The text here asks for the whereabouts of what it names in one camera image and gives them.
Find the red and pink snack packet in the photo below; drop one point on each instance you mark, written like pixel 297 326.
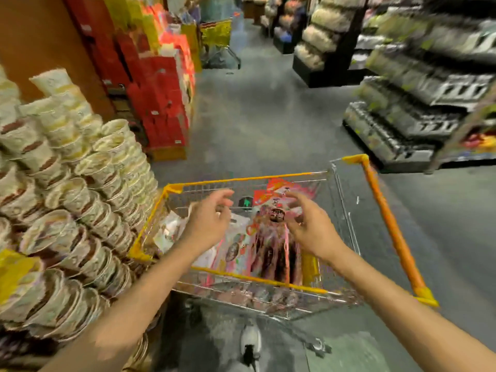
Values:
pixel 271 247

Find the yellow snack packet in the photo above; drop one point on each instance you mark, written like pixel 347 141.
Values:
pixel 310 269

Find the rows of green-labelled shelf goods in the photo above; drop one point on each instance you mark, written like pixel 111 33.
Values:
pixel 422 79

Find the stack of yellow boxes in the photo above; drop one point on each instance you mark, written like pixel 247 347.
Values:
pixel 130 13

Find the person's left thumb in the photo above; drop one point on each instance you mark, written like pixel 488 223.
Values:
pixel 226 216

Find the stack of red boxes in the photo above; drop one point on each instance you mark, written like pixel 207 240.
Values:
pixel 162 96

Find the stack of instant noodle cups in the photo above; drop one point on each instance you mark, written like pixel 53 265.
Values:
pixel 77 213

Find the white snack packet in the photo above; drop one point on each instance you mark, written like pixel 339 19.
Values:
pixel 170 230

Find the grey tiered shelf rack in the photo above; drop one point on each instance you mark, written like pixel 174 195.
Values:
pixel 418 151

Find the pile of beige packets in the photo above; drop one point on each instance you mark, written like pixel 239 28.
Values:
pixel 321 32

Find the yellow price sign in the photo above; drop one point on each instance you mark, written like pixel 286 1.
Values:
pixel 13 271

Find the person's left forearm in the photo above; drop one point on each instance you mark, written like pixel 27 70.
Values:
pixel 131 309

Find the black tag with green arrow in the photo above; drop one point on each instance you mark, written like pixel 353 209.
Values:
pixel 245 202

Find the shopping cart with yellow panel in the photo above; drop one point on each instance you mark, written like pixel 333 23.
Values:
pixel 217 34

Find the black display stand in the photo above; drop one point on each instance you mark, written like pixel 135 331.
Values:
pixel 341 69

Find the pink packet with round picture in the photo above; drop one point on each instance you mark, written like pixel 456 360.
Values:
pixel 234 249

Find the yellow base box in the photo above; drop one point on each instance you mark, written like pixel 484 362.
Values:
pixel 168 154

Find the person's left hand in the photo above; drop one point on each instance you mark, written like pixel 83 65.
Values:
pixel 205 224

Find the person's right hand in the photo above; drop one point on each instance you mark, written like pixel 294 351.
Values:
pixel 317 234

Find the person's right forearm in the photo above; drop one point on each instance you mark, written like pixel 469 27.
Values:
pixel 407 317

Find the person's right thumb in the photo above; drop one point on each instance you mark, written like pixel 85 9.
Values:
pixel 293 227

